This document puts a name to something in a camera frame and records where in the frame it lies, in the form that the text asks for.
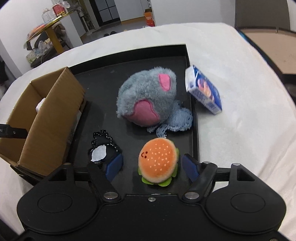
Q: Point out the grey pink fluffy plush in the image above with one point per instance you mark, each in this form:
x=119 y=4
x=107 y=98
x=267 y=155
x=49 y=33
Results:
x=148 y=97

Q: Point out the round gold side table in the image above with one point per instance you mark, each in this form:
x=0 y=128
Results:
x=48 y=28

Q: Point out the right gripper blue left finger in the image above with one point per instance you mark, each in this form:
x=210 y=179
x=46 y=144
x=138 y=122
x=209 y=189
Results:
x=113 y=167

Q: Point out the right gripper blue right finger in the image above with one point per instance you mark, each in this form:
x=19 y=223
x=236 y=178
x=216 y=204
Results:
x=191 y=167

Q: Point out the plush hamburger toy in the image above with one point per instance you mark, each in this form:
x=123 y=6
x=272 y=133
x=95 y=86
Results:
x=158 y=162

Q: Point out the white soft bundle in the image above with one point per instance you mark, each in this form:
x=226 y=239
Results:
x=39 y=105

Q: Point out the brown board black-framed tray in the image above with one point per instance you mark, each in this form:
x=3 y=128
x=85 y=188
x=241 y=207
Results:
x=277 y=47

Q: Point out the clutter pile under table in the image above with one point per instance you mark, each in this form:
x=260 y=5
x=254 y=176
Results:
x=44 y=52

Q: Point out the black tray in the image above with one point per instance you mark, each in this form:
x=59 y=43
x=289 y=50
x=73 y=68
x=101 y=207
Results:
x=101 y=79

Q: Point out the blue fringed cloth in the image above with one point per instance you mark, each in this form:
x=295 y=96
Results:
x=180 y=119

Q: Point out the blue white tissue pack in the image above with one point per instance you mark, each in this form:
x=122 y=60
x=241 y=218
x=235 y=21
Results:
x=204 y=91

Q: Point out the brown cardboard box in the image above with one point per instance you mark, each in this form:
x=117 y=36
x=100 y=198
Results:
x=44 y=148

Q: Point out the orange cardboard box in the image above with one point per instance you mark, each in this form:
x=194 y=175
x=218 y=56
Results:
x=149 y=17

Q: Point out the grey upholstered panel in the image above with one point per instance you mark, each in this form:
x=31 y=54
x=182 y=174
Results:
x=262 y=13

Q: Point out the black and white plush toy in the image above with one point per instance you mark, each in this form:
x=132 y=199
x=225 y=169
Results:
x=103 y=147

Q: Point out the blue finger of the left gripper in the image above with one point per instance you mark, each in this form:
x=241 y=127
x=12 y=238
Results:
x=6 y=131

